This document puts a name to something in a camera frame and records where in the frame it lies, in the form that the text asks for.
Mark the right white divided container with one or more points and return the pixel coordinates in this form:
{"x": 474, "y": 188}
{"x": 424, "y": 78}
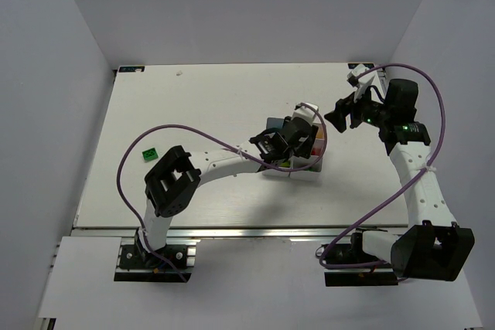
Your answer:
{"x": 309, "y": 168}

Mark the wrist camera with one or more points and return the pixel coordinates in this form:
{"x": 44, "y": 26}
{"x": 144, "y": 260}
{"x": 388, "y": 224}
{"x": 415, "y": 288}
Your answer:
{"x": 360, "y": 78}
{"x": 306, "y": 111}

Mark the dark green lego brick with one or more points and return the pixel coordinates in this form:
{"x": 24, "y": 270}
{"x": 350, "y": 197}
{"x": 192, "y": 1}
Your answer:
{"x": 150, "y": 155}

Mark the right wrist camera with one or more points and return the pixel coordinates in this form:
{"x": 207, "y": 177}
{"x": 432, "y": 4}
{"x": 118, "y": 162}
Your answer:
{"x": 360, "y": 78}

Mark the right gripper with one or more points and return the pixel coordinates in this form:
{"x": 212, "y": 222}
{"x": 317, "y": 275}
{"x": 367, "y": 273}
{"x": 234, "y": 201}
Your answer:
{"x": 349, "y": 112}

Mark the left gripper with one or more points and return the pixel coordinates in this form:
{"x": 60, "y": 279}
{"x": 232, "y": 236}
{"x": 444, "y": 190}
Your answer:
{"x": 300, "y": 137}

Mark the aluminium rail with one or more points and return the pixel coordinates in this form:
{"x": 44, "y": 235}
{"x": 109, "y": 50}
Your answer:
{"x": 194, "y": 234}

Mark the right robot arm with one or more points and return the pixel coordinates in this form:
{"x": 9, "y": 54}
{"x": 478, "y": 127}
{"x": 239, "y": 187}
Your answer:
{"x": 434, "y": 247}

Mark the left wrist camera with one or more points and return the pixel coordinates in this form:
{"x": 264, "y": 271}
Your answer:
{"x": 306, "y": 111}

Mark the left blue corner label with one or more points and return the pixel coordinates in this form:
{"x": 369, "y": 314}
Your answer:
{"x": 131, "y": 69}

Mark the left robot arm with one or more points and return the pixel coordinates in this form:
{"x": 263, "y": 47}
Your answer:
{"x": 172, "y": 182}

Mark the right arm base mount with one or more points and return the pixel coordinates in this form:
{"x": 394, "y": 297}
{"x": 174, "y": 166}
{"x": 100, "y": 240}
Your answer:
{"x": 372, "y": 276}

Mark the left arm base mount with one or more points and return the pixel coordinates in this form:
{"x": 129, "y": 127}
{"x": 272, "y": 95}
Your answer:
{"x": 139, "y": 266}

